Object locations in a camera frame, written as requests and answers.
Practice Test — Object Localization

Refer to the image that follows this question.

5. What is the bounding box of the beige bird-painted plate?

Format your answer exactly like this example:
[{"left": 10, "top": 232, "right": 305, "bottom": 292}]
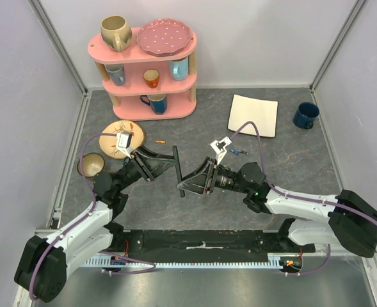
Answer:
[{"left": 99, "top": 120, "right": 145, "bottom": 159}]

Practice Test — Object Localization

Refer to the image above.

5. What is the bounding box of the grey blue mug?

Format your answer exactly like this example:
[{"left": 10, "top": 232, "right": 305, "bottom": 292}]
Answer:
[{"left": 105, "top": 64, "right": 125, "bottom": 86}]

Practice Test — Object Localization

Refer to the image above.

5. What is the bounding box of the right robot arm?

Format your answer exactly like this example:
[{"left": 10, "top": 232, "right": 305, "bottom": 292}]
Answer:
[{"left": 177, "top": 157, "right": 377, "bottom": 258}]

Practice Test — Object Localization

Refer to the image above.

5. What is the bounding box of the white square plate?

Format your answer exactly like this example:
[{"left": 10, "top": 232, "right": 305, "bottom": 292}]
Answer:
[{"left": 228, "top": 94, "right": 278, "bottom": 138}]

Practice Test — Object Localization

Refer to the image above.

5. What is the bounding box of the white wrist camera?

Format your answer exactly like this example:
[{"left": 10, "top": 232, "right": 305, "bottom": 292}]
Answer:
[
  {"left": 210, "top": 136, "right": 232, "bottom": 165},
  {"left": 115, "top": 132, "right": 134, "bottom": 158}
]

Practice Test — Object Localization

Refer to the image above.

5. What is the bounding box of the navy blue mug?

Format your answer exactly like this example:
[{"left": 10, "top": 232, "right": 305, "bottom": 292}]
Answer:
[{"left": 293, "top": 102, "right": 320, "bottom": 130}]

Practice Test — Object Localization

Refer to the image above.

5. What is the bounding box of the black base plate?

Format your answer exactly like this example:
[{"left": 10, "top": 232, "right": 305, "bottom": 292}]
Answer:
[{"left": 106, "top": 230, "right": 316, "bottom": 263}]

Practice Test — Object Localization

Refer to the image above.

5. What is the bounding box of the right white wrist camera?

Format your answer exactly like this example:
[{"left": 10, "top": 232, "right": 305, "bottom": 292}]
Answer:
[{"left": 210, "top": 136, "right": 232, "bottom": 165}]

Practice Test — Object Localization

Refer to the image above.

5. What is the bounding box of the pink polka dot plate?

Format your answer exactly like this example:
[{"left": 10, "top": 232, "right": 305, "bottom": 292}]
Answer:
[{"left": 136, "top": 18, "right": 193, "bottom": 57}]

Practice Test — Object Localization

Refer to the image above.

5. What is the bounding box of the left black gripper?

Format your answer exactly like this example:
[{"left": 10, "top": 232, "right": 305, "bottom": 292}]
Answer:
[{"left": 116, "top": 144, "right": 179, "bottom": 193}]

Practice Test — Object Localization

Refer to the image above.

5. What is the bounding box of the pink three-tier shelf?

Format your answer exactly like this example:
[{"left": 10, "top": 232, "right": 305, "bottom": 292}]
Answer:
[{"left": 88, "top": 28, "right": 197, "bottom": 121}]

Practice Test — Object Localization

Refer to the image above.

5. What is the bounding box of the beige ceramic mug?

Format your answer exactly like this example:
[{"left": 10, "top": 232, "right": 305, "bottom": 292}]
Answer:
[{"left": 100, "top": 15, "right": 132, "bottom": 52}]

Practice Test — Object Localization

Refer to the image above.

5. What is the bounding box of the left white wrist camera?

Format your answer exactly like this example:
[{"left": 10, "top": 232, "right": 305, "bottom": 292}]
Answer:
[{"left": 115, "top": 132, "right": 134, "bottom": 158}]

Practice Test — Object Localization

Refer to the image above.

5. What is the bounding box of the light blue mug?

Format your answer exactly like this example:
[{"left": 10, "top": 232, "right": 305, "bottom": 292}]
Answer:
[{"left": 168, "top": 57, "right": 189, "bottom": 81}]

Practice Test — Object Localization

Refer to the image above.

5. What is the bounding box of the orange cup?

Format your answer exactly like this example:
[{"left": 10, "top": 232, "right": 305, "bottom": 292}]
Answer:
[{"left": 143, "top": 69, "right": 160, "bottom": 88}]

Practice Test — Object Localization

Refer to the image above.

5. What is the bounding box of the brown ceramic bowl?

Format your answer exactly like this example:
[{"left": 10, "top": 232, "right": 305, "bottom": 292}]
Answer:
[{"left": 77, "top": 153, "right": 105, "bottom": 178}]

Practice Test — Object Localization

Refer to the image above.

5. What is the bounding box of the dark blue mug on shelf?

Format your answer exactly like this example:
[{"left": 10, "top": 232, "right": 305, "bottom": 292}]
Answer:
[{"left": 140, "top": 94, "right": 168, "bottom": 114}]

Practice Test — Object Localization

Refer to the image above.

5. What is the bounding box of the black remote control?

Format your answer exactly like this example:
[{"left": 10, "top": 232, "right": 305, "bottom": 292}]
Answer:
[{"left": 172, "top": 145, "right": 182, "bottom": 184}]

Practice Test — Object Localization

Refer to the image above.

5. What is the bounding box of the white slotted cable duct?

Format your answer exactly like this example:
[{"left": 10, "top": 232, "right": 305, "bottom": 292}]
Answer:
[{"left": 81, "top": 254, "right": 302, "bottom": 271}]

